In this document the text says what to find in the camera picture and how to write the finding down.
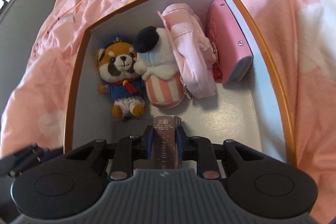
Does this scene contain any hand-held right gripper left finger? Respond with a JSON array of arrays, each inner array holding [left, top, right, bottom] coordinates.
[[66, 127, 154, 179]]

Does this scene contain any pink wallet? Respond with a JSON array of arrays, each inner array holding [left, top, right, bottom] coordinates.
[[205, 0, 254, 83]]

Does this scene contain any red panda sailor plush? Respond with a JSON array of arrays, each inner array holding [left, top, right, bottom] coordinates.
[[95, 36, 145, 120]]

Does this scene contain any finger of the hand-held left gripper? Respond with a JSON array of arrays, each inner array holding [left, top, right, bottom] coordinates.
[[42, 147, 64, 164], [0, 143, 49, 178]]

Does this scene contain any pink fabric pouch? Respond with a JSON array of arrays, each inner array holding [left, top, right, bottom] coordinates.
[[157, 3, 217, 99]]

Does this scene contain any orange cardboard box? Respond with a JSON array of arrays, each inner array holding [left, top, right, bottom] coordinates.
[[64, 0, 297, 170]]

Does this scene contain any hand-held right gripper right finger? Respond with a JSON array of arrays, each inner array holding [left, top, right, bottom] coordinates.
[[176, 126, 271, 179]]

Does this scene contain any white plush with black hat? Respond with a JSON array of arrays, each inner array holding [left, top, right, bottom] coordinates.
[[134, 26, 185, 109]]

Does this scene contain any small brown box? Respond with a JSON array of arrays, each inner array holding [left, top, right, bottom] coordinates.
[[153, 115, 183, 169]]

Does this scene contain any pink printed blanket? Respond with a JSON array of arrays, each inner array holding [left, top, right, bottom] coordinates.
[[0, 0, 336, 177]]

